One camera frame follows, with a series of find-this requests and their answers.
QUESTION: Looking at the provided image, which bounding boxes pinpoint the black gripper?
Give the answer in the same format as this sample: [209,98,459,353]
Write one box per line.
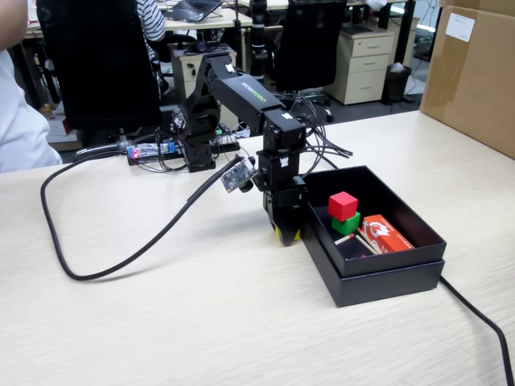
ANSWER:
[256,149,308,248]

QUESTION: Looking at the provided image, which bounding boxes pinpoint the yellow wooden cube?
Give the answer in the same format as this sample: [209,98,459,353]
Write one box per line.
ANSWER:
[272,224,303,243]

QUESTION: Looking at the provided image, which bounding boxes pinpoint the red wooden cube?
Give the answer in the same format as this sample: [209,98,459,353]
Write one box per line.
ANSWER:
[327,191,360,224]

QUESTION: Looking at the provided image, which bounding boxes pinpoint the green wooden cube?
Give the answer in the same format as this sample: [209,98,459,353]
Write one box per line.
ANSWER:
[330,211,361,236]

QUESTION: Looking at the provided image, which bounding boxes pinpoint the black cardboard box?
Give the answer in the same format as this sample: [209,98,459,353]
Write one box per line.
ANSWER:
[297,164,448,279]

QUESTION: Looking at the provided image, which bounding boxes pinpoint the large brown cardboard box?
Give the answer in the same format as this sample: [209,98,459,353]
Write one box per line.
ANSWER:
[418,0,515,160]

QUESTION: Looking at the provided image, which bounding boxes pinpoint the orange matchbox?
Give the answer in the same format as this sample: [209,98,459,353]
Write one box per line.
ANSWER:
[361,213,416,255]

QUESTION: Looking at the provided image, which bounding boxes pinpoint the controller board with red light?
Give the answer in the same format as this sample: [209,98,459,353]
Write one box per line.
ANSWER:
[126,140,179,165]

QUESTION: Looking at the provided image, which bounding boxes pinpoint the beige three drawer cabinet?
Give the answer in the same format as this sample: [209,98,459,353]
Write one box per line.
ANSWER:
[323,29,396,106]

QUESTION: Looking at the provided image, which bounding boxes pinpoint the black pole with white bands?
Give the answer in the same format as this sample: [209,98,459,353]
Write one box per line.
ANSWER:
[248,0,270,81]

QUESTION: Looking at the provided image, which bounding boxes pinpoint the black office chair with castors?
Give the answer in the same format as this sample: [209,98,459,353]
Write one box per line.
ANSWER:
[266,0,348,124]

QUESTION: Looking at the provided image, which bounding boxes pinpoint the black trash bin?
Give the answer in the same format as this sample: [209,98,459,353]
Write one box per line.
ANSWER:
[381,63,414,105]

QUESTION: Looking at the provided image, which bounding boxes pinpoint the beige office desk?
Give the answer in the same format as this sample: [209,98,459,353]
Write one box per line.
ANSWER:
[23,6,283,41]

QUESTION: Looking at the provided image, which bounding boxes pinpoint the black laptop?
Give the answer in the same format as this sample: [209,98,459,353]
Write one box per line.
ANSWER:
[162,0,225,23]

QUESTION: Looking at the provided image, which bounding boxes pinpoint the stacked white boxes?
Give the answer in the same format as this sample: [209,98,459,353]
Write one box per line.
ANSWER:
[47,108,84,153]

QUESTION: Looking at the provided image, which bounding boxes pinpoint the large black mesh office chair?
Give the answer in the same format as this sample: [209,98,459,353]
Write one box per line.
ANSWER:
[35,0,163,136]

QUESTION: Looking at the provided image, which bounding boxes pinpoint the person in striped shirt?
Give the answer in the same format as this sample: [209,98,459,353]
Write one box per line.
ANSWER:
[135,0,167,62]

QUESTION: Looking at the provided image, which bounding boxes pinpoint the person in white shirt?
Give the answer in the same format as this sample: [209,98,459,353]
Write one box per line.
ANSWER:
[0,0,64,175]

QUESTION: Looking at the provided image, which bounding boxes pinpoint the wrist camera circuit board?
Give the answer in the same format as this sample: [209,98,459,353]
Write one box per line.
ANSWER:
[220,155,259,195]

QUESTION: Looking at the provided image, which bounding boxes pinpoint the thin black wire bundle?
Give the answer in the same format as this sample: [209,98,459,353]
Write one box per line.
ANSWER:
[279,92,355,179]

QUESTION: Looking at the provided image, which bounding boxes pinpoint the thick black sleeved cable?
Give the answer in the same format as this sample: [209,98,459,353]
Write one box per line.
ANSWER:
[39,154,243,281]

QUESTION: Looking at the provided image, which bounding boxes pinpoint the grey cable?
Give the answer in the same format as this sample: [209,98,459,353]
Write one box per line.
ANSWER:
[70,142,130,162]

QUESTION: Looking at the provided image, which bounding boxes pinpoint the smooth black power cable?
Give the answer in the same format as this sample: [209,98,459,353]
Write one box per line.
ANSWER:
[316,154,515,386]

